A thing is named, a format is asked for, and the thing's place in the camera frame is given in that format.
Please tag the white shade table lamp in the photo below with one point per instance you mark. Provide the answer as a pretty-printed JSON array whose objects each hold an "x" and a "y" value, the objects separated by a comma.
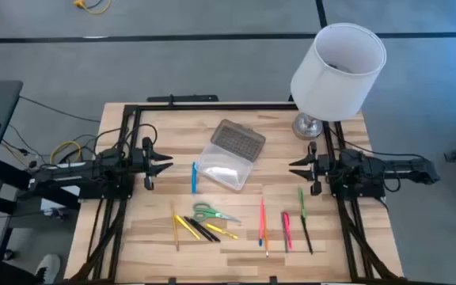
[{"x": 331, "y": 87}]

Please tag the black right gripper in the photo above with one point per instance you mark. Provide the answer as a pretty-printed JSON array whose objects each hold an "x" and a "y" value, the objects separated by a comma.
[{"x": 320, "y": 165}]

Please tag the clear plastic pencil case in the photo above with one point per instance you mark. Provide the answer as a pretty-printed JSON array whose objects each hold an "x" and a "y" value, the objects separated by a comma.
[{"x": 224, "y": 170}]

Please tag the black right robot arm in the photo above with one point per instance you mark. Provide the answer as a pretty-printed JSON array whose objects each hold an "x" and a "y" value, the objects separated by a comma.
[{"x": 390, "y": 166}]

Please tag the person's white shoe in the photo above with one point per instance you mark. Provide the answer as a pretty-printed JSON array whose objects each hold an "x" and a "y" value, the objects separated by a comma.
[{"x": 50, "y": 265}]

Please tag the black flat bracket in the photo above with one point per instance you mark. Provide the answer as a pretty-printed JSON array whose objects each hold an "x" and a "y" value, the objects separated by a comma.
[{"x": 188, "y": 98}]

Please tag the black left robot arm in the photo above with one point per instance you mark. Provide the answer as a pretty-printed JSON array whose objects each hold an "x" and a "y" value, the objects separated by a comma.
[{"x": 73, "y": 174}]

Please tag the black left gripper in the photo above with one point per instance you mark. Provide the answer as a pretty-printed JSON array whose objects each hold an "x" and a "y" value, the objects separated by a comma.
[{"x": 143, "y": 162}]

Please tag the black metal table frame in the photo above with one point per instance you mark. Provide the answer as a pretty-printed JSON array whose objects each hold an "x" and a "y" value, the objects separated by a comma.
[{"x": 212, "y": 107}]

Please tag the pink pen with blue tip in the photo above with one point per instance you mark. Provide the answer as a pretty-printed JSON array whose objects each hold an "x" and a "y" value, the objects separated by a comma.
[{"x": 261, "y": 221}]

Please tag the black caster wheel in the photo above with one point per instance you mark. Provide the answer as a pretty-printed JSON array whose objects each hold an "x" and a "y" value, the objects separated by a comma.
[{"x": 8, "y": 254}]

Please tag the black metal support beam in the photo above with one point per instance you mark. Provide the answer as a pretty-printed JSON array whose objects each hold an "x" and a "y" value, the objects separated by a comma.
[{"x": 10, "y": 176}]

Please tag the orange pencil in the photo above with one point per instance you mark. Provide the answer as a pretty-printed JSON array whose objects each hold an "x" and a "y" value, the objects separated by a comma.
[{"x": 265, "y": 233}]

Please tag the yellow pen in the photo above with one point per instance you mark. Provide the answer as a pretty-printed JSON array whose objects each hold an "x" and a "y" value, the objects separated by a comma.
[
  {"x": 222, "y": 231},
  {"x": 187, "y": 227}
]

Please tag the wooden pencil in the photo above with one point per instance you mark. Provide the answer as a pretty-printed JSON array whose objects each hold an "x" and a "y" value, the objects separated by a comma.
[{"x": 175, "y": 227}]

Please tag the blue marker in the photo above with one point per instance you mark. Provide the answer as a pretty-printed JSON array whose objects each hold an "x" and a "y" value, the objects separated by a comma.
[{"x": 194, "y": 178}]

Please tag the grey pen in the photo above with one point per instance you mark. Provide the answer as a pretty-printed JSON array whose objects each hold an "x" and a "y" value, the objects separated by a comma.
[{"x": 284, "y": 231}]

